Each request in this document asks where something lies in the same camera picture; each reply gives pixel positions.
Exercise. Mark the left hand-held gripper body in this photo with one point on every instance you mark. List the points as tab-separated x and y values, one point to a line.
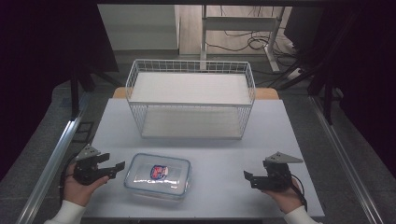
85	171

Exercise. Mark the white desk frame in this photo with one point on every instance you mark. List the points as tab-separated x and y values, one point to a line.
239	23

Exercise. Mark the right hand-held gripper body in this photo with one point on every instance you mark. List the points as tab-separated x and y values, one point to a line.
277	174

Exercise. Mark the person's left hand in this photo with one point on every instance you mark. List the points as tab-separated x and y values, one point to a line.
77	191

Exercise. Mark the clear food container blue rim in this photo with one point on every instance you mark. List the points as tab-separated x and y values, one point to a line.
157	175

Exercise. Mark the aluminium rail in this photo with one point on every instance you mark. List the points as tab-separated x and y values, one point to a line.
53	161
345	161

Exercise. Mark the wooden board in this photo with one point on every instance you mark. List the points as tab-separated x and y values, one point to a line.
267	93

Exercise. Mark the white cabinet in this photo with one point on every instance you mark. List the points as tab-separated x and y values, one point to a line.
138	26

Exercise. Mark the black metal stand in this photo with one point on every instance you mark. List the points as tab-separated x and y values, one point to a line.
327	93
74	90

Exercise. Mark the person's right hand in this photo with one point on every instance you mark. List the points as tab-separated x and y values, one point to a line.
291	199

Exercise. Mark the dark curtain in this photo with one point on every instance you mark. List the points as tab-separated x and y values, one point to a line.
358	62
40	62

